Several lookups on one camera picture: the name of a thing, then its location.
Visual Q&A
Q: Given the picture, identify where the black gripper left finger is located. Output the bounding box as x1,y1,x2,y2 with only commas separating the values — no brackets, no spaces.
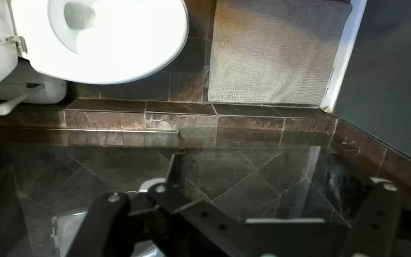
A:
67,189,133,257

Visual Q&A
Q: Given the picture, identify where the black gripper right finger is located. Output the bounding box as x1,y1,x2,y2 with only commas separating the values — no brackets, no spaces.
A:
341,178,404,257

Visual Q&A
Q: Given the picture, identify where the white door frame strip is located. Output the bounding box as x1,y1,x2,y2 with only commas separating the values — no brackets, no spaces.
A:
320,0,370,114

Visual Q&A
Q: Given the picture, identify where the grey bath mat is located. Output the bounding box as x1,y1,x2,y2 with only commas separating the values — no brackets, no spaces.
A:
207,0,354,106

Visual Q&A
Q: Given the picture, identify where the white toilet seat and bowl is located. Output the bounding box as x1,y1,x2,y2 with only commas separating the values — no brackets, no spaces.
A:
9,0,191,85

